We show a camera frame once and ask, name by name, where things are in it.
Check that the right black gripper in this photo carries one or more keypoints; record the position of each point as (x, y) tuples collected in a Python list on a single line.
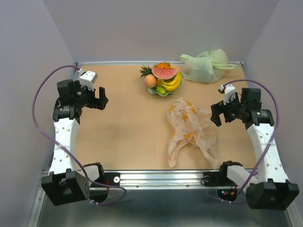
[(219, 108)]

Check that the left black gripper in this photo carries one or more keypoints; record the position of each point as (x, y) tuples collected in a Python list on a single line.
[(99, 103)]

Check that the banana print plastic bag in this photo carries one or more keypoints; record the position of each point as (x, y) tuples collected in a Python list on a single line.
[(191, 125)]

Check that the fake banana bunch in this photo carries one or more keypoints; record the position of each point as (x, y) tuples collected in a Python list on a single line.
[(170, 86)]

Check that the fake peach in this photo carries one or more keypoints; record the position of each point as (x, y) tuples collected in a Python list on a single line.
[(150, 81)]

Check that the fake pineapple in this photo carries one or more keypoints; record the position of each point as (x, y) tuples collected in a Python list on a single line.
[(146, 70)]

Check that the fake watermelon slice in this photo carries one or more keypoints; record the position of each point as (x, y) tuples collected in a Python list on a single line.
[(164, 73)]

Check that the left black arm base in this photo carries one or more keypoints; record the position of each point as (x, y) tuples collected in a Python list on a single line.
[(96, 173)]

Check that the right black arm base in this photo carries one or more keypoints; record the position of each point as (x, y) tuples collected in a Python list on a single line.
[(219, 178)]

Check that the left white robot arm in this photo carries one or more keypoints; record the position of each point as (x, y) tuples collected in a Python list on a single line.
[(66, 117)]

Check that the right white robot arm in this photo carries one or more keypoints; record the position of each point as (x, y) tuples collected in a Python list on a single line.
[(267, 187)]

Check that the tied green plastic bag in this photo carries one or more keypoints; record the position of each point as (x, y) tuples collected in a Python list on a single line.
[(207, 67)]

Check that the fake green lime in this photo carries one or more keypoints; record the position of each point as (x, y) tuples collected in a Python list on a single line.
[(158, 89)]

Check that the light green fruit plate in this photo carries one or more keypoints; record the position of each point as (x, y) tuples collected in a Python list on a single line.
[(153, 91)]

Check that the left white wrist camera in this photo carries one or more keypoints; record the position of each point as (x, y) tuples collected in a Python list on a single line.
[(87, 78)]

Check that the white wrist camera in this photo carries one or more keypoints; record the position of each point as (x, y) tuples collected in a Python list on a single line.
[(87, 78), (229, 92)]

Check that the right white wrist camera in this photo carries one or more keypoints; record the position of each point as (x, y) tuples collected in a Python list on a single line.
[(229, 92)]

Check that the aluminium front rail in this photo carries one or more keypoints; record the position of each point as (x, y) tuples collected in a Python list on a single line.
[(165, 179)]

